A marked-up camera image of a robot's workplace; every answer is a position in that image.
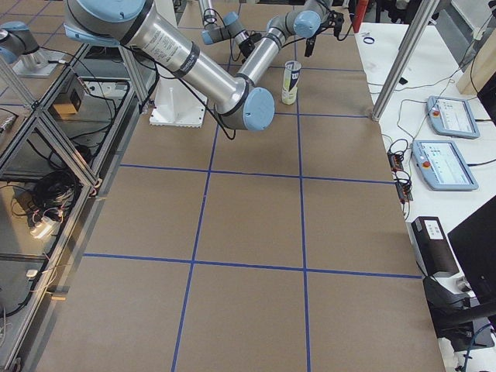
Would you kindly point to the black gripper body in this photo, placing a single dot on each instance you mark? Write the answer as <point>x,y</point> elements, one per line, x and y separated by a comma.
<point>246,46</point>

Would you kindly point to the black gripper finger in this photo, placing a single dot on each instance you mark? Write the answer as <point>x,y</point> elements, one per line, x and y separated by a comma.
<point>309,46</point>

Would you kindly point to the Wilson tennis ball can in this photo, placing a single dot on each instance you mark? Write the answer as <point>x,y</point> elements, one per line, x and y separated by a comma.
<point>289,92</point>

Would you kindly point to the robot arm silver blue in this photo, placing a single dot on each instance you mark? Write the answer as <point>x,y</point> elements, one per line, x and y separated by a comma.
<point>217,28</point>
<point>238,102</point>

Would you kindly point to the small black electronics board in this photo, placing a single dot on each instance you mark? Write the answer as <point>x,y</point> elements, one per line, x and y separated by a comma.
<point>395,161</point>

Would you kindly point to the black box with label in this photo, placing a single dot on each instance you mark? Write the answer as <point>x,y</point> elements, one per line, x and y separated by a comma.
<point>436,256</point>

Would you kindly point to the black monitor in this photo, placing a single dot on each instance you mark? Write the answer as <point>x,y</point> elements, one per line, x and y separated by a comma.
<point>473,242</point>

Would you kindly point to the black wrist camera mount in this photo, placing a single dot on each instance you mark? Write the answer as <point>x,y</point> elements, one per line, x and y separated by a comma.
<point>335,22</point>

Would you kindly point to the white pedestal column base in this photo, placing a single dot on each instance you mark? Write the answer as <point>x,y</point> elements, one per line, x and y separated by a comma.
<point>174,104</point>

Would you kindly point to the teach pendant near post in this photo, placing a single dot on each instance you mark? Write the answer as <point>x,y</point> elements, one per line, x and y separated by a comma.
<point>452,117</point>

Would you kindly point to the teach pendant farther from post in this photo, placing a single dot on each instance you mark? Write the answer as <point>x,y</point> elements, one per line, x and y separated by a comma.
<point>442,166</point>

